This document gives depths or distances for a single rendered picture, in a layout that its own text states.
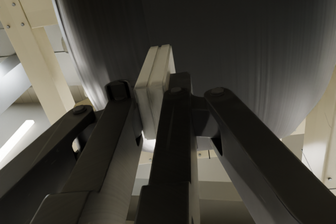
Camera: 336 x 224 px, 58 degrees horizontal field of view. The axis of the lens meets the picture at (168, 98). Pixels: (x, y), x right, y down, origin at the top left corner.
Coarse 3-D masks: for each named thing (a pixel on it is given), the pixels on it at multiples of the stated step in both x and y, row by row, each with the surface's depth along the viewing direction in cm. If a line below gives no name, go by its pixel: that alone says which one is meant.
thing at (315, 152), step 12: (324, 96) 60; (324, 108) 60; (312, 120) 68; (324, 120) 61; (312, 132) 69; (324, 132) 62; (312, 144) 70; (324, 144) 63; (312, 156) 71; (324, 156) 64; (312, 168) 72; (324, 168) 65; (324, 180) 67
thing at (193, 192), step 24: (168, 96) 13; (168, 120) 11; (192, 120) 13; (168, 144) 10; (192, 144) 11; (168, 168) 9; (192, 168) 10; (144, 192) 7; (168, 192) 7; (192, 192) 8; (144, 216) 7; (168, 216) 7; (192, 216) 7
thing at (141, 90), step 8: (152, 48) 20; (152, 56) 18; (144, 64) 17; (152, 64) 17; (144, 72) 16; (152, 72) 16; (144, 80) 15; (136, 88) 14; (144, 88) 14; (136, 96) 14; (144, 96) 14; (144, 104) 15; (144, 112) 15; (152, 112) 15; (144, 120) 15; (152, 120) 15; (144, 128) 15; (152, 128) 15; (144, 136) 15; (152, 136) 15
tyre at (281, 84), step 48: (96, 0) 27; (144, 0) 27; (192, 0) 26; (240, 0) 26; (288, 0) 26; (96, 48) 29; (144, 48) 29; (192, 48) 28; (240, 48) 28; (288, 48) 28; (96, 96) 35; (240, 96) 32; (288, 96) 32; (144, 144) 41
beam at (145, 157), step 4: (144, 152) 100; (148, 152) 100; (200, 152) 99; (204, 152) 99; (208, 152) 99; (212, 152) 99; (140, 156) 101; (144, 156) 101; (148, 156) 101; (152, 156) 101; (200, 156) 100; (204, 156) 100; (208, 156) 100; (212, 156) 100; (140, 160) 102; (144, 160) 102; (148, 160) 102
